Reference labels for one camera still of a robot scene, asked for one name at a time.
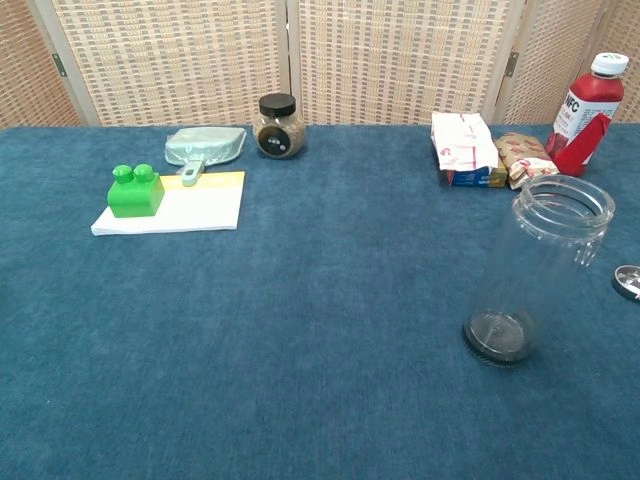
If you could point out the white yellow notepad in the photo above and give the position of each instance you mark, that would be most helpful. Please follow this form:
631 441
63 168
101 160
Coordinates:
200 207

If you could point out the woven folding screen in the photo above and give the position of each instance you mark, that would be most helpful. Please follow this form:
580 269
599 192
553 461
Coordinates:
175 60

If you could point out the brown red snack packet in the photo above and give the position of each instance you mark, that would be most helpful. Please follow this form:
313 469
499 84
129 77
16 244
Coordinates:
525 152

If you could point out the green toy building brick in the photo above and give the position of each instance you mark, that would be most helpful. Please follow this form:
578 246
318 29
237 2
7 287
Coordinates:
135 197

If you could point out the blue yellow carton box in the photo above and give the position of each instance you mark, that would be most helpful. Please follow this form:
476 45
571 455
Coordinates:
472 178

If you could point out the clear tall glass jar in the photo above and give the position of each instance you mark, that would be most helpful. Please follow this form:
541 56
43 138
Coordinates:
550 260

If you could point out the red juice bottle white cap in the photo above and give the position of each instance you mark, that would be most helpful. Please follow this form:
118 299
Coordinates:
585 120

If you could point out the pale green dustpan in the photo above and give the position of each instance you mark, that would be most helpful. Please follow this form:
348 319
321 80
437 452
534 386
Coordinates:
205 145

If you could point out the metal strainer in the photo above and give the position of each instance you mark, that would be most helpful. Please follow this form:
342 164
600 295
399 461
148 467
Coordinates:
627 283

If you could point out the blue tablecloth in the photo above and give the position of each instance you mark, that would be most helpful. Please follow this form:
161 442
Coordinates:
310 310

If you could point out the glass jar black lid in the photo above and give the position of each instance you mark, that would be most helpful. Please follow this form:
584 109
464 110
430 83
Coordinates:
279 135

